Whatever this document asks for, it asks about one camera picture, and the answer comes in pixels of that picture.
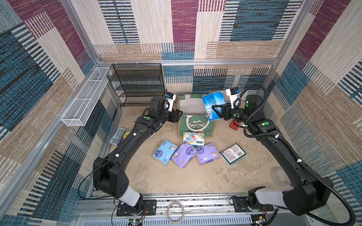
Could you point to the purple tissue pack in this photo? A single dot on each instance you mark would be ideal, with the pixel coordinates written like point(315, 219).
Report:
point(207, 154)
point(184, 154)

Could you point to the black wire shelf rack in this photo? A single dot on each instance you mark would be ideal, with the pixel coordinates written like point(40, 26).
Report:
point(137, 84)

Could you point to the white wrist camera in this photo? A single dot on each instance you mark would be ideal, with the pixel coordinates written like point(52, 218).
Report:
point(169, 100)
point(234, 96)

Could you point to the green white box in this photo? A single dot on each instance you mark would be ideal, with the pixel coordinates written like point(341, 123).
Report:
point(232, 155)

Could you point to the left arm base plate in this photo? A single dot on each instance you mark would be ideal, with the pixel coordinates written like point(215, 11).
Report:
point(143, 207)

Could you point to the red tape dispenser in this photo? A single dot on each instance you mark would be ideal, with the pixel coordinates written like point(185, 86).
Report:
point(234, 125)

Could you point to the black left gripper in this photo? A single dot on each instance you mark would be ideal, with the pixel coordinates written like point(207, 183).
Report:
point(176, 116)

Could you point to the green canvas Christmas bag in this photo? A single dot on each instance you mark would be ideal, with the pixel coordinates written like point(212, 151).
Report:
point(194, 117)

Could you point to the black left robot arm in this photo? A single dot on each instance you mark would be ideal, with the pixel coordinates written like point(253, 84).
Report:
point(109, 172)

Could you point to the blue striped tissue pack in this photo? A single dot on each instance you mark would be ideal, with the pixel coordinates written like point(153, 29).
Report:
point(212, 104)

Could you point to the clear tape roll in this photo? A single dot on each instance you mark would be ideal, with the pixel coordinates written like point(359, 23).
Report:
point(279, 177)

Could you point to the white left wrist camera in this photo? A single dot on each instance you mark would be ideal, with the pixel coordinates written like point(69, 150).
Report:
point(169, 100)

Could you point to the white cartoon tissue pack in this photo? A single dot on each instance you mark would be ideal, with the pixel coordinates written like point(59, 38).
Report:
point(195, 139)

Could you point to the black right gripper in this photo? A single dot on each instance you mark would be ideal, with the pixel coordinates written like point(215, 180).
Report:
point(226, 113)

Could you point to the white wire mesh basket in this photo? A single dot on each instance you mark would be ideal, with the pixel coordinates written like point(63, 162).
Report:
point(83, 105)

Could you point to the colourful children's book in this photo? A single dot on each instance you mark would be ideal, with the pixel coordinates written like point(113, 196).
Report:
point(119, 137)

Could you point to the light blue tissue pack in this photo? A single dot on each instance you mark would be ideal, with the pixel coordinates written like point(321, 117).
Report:
point(164, 152)

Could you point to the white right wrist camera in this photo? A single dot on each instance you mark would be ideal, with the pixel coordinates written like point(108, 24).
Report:
point(234, 96)

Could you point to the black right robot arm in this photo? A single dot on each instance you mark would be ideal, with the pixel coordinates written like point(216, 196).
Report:
point(310, 191)

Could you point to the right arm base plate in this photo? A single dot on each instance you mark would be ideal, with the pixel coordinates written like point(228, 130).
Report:
point(243, 204)

